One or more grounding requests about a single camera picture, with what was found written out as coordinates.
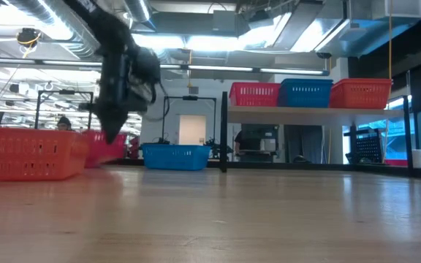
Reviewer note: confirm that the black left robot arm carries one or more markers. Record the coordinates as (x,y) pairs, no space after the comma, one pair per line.
(108,29)

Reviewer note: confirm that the red storage bin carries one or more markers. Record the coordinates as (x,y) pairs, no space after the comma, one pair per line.
(395,163)

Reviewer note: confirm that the silver rectangular air duct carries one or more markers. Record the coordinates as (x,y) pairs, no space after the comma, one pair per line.
(342,33)

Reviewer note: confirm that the black gantry frame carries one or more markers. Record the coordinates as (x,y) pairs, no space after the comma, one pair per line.
(64,92)
(190,98)

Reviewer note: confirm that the ceiling light strip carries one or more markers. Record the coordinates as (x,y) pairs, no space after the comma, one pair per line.
(232,68)
(49,63)

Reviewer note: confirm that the blue plastic basket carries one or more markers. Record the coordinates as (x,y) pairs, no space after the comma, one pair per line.
(175,157)
(305,80)
(305,96)

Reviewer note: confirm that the wooden shelf with black frame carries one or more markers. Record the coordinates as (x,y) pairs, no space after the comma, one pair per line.
(305,116)

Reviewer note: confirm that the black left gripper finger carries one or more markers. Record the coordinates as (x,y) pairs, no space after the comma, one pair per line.
(104,122)
(117,122)

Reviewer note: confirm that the silver round air duct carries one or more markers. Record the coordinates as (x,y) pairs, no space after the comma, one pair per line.
(57,29)

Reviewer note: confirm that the black aluminium rig frame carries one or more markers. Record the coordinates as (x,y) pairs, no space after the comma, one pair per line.
(305,166)

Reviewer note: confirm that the black pegboard panel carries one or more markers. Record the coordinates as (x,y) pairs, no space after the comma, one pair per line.
(369,148)

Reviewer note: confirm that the white paper roll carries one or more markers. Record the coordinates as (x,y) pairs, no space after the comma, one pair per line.
(420,159)

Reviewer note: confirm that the person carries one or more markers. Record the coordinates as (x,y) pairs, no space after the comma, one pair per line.
(64,122)
(239,140)

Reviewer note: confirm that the white door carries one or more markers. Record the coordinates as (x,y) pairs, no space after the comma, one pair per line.
(192,129)

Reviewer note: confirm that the orange plastic basket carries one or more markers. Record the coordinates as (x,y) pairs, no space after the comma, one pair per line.
(360,81)
(360,98)
(31,157)

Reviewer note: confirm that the red plastic basket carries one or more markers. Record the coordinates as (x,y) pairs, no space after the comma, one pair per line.
(101,153)
(254,95)

